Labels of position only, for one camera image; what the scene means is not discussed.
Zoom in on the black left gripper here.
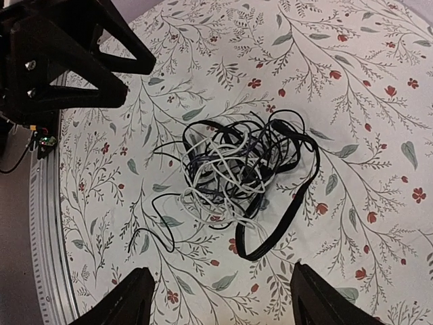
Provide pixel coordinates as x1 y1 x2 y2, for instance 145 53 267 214
0 0 157 125

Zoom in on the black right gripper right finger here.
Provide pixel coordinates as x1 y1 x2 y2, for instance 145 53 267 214
290 262 382 325

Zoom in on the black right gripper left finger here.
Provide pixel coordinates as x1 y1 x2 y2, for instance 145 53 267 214
71 267 155 325

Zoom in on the thick black cable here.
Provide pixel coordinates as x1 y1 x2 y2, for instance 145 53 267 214
182 108 321 261

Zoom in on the aluminium front rail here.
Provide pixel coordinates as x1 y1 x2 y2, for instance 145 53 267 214
28 115 79 324

